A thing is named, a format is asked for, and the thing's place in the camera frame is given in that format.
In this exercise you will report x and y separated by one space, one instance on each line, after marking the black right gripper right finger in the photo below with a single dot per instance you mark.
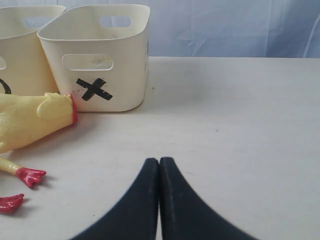
184 215

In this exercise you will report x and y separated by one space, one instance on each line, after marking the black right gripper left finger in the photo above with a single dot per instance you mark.
135 215

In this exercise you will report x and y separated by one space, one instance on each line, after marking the yellow rubber chicken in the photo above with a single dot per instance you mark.
28 176

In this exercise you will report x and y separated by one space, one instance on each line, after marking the headless yellow rubber chicken body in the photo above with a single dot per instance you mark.
26 119

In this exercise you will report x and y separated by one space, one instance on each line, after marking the cream bin marked X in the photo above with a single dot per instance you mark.
100 55

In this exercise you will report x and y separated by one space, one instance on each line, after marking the cream bin marked O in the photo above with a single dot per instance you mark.
24 69

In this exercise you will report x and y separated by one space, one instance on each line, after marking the white backdrop curtain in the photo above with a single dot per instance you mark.
234 28

